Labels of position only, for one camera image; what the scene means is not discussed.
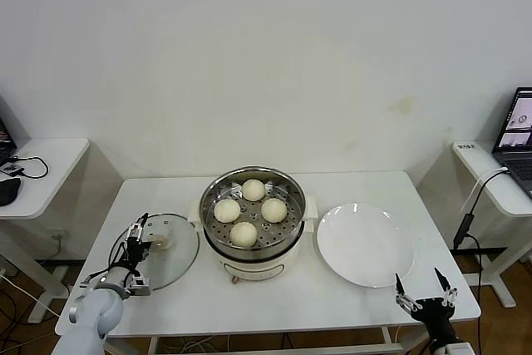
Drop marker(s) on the white side table with label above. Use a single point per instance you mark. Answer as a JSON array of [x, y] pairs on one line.
[[478, 164]]

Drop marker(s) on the black open laptop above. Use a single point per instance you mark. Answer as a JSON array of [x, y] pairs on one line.
[[5, 139]]

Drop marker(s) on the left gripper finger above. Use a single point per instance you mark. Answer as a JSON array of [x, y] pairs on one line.
[[135, 230], [146, 249]]

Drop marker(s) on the cream electric cooker base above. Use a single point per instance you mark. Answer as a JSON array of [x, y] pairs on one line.
[[257, 267]]

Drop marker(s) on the grey open laptop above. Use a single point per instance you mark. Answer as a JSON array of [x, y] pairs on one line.
[[519, 164]]

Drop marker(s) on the round glass pot lid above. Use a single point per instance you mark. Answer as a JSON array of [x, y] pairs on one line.
[[178, 263]]

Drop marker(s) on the white main table frame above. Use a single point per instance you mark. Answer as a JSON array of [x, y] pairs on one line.
[[266, 348]]

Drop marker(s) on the silver right wrist box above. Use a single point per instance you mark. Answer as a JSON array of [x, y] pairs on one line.
[[453, 349]]

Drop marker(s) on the small white label sticker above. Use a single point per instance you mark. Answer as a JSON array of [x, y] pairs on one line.
[[465, 147]]

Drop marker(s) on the black computer mouse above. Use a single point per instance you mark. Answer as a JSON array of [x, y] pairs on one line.
[[8, 190]]

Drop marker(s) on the white steamed baozi bun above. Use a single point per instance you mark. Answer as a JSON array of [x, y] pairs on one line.
[[273, 210], [243, 233], [253, 189], [226, 210]]

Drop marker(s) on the white wall socket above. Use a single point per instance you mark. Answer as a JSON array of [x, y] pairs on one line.
[[56, 238]]

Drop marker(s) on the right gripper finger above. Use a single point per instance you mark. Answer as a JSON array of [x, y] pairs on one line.
[[409, 303], [451, 297]]

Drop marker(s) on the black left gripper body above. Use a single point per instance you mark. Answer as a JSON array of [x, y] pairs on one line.
[[135, 252]]

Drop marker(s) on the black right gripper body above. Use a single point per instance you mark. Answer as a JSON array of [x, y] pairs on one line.
[[434, 315]]

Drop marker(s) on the round white plate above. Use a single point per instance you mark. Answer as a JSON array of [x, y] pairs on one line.
[[365, 247]]

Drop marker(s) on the stainless steel steamer basket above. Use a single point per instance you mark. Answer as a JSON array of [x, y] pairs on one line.
[[253, 253]]

